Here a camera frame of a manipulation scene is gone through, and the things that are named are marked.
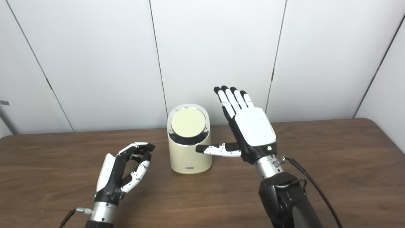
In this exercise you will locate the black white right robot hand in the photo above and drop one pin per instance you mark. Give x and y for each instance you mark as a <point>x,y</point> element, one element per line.
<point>256,126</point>

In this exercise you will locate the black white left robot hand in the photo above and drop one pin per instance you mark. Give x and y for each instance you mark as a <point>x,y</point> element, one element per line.
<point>110,177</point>

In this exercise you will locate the cream-colored lidded bin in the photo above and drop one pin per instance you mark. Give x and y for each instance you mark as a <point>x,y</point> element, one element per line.
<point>190,158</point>

